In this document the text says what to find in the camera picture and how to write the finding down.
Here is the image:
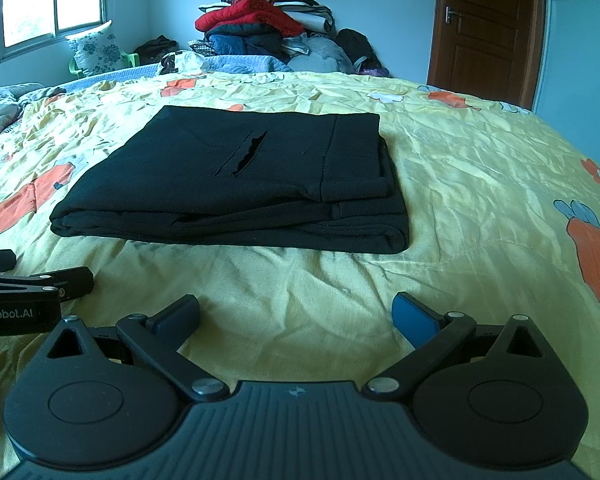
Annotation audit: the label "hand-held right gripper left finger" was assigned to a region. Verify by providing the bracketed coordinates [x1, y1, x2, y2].
[45, 294, 229, 402]

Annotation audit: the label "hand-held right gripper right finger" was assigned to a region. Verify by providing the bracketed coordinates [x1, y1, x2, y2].
[362, 292, 551, 401]

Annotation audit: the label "black pants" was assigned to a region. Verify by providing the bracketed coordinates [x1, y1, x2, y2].
[49, 105, 411, 255]

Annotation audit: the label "yellow printed bed sheet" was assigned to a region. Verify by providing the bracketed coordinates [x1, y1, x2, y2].
[0, 70, 600, 480]

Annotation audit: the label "grey crumpled quilt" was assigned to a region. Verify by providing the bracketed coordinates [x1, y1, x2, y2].
[0, 82, 69, 152]

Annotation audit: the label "blue bed cover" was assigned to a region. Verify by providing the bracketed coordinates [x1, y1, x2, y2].
[60, 64, 162, 85]

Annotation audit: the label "green plastic chair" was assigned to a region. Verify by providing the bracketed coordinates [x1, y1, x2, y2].
[68, 50, 142, 79]

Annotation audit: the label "floral pillow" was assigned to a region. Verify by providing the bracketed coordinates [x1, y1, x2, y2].
[65, 20, 126, 79]

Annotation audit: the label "dark clothing heap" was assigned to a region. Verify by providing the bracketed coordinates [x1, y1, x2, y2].
[133, 35, 179, 66]

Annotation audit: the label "black bag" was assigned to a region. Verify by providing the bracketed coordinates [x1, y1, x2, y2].
[334, 27, 379, 74]

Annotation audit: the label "brown wooden door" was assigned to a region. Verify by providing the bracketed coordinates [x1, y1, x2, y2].
[426, 0, 549, 112]

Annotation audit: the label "pile of clothes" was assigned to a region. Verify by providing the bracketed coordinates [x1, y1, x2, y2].
[187, 0, 356, 79]

